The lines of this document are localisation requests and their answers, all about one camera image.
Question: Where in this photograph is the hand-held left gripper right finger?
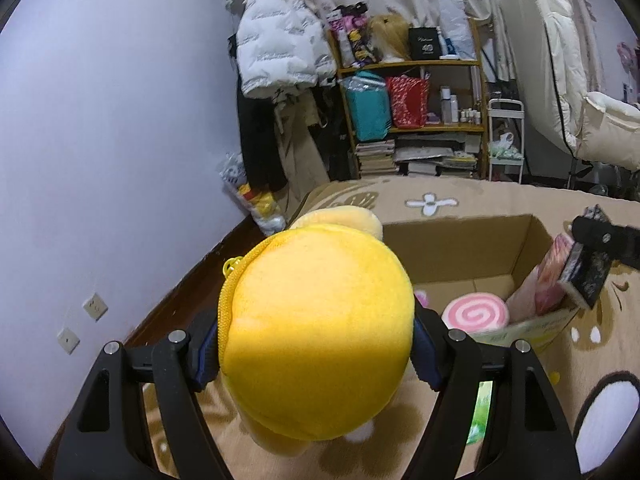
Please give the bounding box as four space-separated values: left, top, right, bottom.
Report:
400 305 583 480

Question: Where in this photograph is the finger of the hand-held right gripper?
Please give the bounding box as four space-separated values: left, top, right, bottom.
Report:
572 215 640 268

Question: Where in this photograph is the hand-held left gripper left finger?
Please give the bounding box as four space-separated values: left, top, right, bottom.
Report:
52 307 236 480

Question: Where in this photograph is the small black box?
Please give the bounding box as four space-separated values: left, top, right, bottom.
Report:
557 204 614 310

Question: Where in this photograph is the pink roll cushion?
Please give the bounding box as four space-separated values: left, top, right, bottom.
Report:
441 294 511 334

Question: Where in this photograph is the pink packet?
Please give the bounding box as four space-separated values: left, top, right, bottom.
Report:
505 232 576 323

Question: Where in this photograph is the cardboard box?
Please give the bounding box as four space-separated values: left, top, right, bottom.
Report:
380 214 581 351

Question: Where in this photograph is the yellow plush toy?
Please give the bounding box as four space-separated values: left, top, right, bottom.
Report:
218 205 416 457

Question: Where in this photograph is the green tissue pack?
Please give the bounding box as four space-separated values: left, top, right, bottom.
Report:
466 380 496 446

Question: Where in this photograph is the white metal cart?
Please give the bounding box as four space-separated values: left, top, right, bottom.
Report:
486 99 526 185

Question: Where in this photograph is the green white plastic bag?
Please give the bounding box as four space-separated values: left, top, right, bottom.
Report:
489 132 516 159

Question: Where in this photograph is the plastic bag of packets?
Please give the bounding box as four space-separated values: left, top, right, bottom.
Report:
217 152 289 236

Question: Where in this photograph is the white folded mattress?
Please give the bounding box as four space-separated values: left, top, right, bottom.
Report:
500 0 640 191

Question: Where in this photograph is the pink desk fan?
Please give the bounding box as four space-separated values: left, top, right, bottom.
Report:
616 40 639 67

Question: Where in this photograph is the stack of papers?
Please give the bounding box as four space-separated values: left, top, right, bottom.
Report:
395 134 479 177

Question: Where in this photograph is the wooden shelf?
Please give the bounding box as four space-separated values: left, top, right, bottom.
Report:
327 17 490 181

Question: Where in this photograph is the stack of books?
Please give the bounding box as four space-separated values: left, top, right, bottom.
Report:
355 140 397 177

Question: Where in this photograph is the row of cosmetic bottles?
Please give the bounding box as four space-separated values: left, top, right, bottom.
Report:
439 87 484 125

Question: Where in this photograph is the black hanging garment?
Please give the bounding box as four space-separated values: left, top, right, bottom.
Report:
236 92 289 193

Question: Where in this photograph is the beige hanging garment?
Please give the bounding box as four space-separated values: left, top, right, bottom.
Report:
277 95 331 186

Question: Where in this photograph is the red patterned bag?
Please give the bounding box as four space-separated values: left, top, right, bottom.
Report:
385 75 431 128

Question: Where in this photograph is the teal bag in plastic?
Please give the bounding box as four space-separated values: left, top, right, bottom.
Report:
342 71 393 142

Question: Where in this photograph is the black gift box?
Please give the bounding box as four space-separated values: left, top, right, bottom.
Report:
407 26 444 61

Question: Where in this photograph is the blonde wig head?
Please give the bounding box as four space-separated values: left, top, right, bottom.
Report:
367 12 414 64

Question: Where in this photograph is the white puffer jacket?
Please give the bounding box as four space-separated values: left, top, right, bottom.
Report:
235 0 337 100

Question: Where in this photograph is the black pink printed bag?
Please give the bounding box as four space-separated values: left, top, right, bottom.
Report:
327 4 376 68

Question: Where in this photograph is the white wall socket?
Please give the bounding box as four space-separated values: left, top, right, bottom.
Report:
82 292 109 321
56 327 80 355

